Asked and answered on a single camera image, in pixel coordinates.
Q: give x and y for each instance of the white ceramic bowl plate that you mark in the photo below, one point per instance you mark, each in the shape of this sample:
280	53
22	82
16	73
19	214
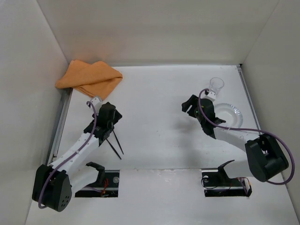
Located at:
231	114

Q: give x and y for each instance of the clear drinking glass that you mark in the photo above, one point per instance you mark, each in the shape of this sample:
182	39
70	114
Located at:
216	84

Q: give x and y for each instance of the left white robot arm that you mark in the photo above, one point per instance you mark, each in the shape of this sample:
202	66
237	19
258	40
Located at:
55	184

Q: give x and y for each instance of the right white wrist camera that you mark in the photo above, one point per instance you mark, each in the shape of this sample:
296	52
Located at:
210	95

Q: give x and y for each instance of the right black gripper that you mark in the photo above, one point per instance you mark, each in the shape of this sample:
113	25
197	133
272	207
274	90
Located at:
190	106

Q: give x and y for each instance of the black fork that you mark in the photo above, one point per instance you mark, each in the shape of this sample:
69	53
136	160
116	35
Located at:
118	142

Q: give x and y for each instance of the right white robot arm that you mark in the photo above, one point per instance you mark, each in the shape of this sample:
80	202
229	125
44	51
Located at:
265	159

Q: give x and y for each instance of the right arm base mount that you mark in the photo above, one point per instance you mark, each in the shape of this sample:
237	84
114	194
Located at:
217	184

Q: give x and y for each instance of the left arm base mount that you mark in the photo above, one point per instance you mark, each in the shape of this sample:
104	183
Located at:
108	187

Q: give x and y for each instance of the orange cloth napkin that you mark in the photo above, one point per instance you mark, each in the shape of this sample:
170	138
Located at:
97	79

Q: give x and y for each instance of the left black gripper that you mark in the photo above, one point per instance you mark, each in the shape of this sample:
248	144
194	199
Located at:
108	131

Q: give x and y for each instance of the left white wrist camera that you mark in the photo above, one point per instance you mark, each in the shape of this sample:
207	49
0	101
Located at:
96	101

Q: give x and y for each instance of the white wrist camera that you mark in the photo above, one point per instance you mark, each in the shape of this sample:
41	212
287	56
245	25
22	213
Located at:
96	101
210	95

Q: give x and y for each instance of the black knife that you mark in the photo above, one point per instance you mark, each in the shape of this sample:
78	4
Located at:
114	150

